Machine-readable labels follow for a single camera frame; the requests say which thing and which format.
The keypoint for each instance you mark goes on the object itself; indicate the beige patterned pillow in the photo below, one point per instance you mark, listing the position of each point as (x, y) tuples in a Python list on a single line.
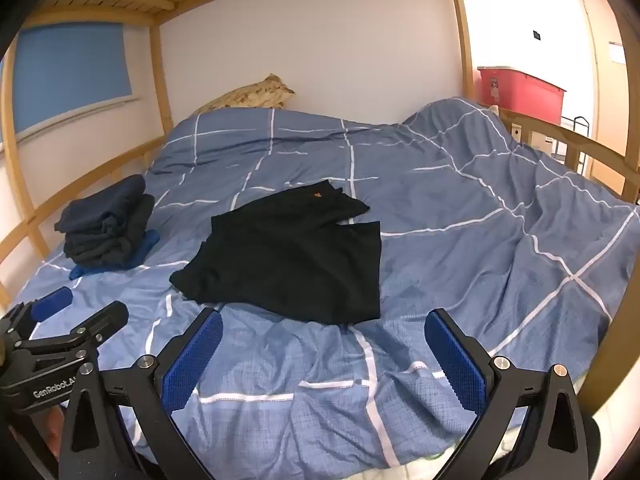
[(250, 95)]

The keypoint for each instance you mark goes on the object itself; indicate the red bag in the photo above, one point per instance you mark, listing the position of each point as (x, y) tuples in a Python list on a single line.
[(525, 92)]

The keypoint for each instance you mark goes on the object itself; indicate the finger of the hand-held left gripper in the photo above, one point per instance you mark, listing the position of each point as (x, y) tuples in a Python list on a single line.
[(100, 320), (50, 302)]

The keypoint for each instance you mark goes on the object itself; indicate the blue checked duvet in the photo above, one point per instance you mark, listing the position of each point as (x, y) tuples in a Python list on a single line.
[(450, 220)]

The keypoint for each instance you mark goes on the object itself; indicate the blue folded cloth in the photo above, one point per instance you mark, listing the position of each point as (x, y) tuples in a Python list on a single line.
[(142, 250)]

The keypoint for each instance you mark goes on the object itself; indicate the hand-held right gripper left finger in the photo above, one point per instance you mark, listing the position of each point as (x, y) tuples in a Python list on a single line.
[(192, 360)]

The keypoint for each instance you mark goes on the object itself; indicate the black pants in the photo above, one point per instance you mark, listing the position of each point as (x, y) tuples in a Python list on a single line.
[(290, 255)]

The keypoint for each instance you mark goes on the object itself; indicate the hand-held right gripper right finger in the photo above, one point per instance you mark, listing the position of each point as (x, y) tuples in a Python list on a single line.
[(457, 360)]

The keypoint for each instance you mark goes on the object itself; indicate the blue window blind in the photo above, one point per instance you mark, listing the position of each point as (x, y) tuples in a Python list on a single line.
[(70, 75)]

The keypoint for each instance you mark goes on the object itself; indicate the navy folded pants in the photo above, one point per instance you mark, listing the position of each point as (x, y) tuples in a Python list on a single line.
[(105, 207)]

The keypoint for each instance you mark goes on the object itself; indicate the dark grey folded pants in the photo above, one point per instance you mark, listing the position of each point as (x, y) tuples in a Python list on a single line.
[(110, 245)]

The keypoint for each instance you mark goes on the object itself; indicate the beige door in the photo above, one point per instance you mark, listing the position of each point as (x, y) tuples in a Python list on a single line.
[(607, 90)]

